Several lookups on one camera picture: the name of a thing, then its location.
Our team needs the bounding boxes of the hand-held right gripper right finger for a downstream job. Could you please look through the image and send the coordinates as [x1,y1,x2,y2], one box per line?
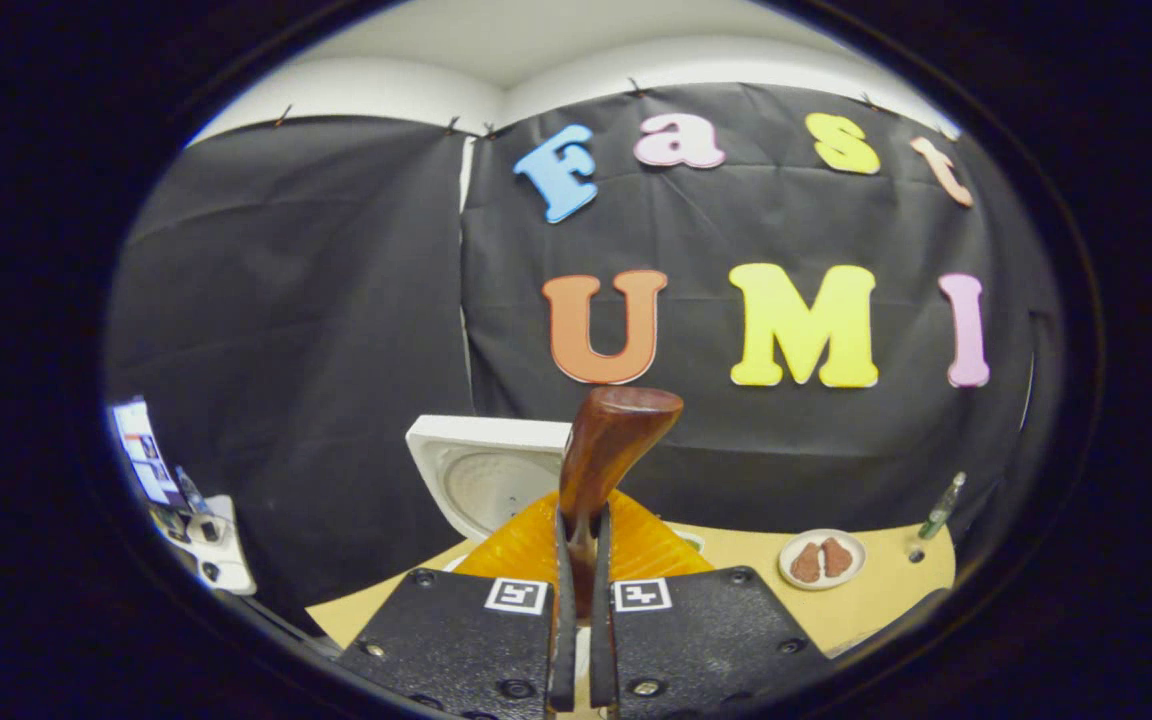
[591,490,837,720]

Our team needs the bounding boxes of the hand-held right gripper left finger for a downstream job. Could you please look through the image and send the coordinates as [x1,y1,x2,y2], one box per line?
[336,490,577,720]

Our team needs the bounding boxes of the white rice cooker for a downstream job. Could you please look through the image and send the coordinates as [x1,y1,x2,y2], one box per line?
[406,414,707,573]

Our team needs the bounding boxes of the brown wooden spoon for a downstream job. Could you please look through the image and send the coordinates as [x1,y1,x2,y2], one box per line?
[558,386,685,621]

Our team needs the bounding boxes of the white plate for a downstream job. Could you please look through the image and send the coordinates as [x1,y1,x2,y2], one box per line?
[778,528,867,591]

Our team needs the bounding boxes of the green glass bottle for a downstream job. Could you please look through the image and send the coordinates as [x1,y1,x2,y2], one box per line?
[918,472,967,541]

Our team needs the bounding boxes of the black backdrop cloth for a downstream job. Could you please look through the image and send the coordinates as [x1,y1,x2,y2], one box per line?
[104,82,1067,611]

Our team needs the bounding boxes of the computer monitor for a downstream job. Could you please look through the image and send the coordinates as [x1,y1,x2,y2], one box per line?
[113,398,182,506]

